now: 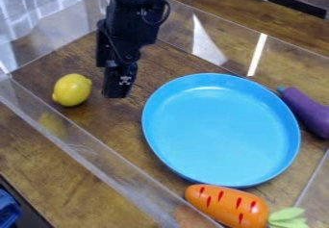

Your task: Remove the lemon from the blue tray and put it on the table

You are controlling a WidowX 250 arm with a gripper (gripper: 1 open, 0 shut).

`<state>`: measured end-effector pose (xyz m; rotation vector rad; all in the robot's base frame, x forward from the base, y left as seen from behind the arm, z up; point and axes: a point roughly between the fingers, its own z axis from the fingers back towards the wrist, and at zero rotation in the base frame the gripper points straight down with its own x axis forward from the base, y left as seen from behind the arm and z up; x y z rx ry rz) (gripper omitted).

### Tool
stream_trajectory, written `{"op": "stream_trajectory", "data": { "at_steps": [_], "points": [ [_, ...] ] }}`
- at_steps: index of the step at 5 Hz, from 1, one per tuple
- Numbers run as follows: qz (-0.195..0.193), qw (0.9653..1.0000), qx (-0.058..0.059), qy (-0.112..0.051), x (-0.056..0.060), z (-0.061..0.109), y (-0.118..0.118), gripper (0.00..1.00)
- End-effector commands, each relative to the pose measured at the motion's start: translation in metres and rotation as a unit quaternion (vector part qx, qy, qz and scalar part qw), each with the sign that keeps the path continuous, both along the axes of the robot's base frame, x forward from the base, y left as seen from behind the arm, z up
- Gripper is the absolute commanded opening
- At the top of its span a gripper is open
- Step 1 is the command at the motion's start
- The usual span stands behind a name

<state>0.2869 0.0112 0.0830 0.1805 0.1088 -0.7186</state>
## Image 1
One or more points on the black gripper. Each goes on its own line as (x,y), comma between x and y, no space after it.
(127,29)

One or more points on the yellow toy lemon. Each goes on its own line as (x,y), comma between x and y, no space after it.
(71,90)

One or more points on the blue round tray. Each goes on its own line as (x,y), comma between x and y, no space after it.
(221,130)

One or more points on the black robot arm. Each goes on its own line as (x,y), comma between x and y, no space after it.
(125,32)

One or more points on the purple toy eggplant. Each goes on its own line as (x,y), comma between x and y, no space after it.
(309,111)

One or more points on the blue object at corner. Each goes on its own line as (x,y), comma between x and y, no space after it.
(10,210)

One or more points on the orange toy carrot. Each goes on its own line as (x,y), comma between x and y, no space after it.
(240,209)

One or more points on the clear acrylic enclosure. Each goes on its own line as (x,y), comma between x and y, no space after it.
(109,164)

